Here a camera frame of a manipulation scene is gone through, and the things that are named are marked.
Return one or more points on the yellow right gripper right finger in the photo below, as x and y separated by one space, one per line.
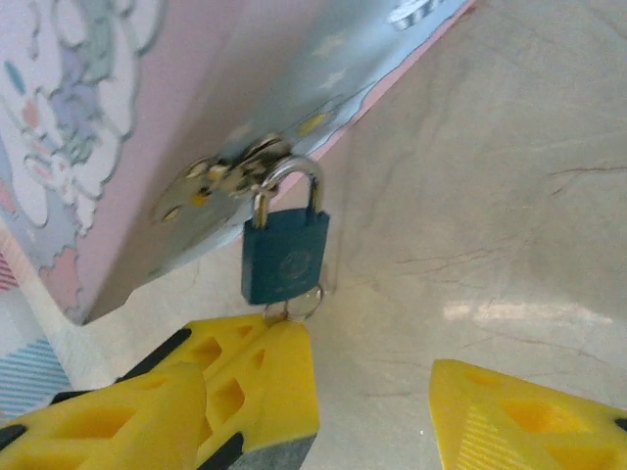
529 421

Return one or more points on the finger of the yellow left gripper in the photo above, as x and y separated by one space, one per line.
284 382
215 343

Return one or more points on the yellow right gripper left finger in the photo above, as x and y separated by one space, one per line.
98 431

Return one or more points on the small silver key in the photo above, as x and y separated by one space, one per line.
274 313

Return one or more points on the teal padlock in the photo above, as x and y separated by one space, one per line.
284 254

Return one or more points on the silver metal box hasp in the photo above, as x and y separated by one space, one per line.
206 201

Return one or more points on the pastel cartoon tin box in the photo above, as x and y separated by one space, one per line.
196 73

